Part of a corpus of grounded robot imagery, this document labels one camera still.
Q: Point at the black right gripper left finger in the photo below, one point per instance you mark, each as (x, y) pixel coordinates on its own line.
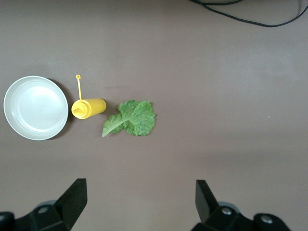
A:
(60, 216)

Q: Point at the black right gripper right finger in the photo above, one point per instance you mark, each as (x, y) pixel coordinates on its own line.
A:
(216, 219)

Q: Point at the green lettuce leaf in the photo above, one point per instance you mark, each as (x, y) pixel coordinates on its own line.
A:
(137, 118)

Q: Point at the beige round plate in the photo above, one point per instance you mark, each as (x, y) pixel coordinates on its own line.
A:
(36, 108)

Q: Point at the yellow mustard squeeze bottle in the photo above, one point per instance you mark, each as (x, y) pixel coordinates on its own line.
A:
(93, 107)

